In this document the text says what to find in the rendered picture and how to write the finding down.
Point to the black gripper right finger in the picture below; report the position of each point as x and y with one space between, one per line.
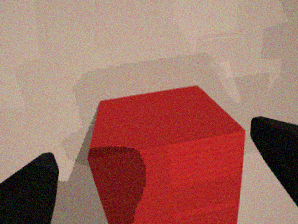
278 144

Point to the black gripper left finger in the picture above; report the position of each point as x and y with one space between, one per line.
29 196

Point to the red block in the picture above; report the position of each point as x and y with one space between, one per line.
167 157

